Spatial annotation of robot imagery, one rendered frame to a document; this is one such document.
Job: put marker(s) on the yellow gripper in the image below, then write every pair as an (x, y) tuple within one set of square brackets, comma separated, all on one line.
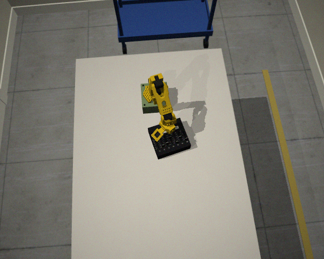
[(158, 133)]

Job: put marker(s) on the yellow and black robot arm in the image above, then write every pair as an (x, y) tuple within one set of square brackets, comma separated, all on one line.
[(157, 91)]

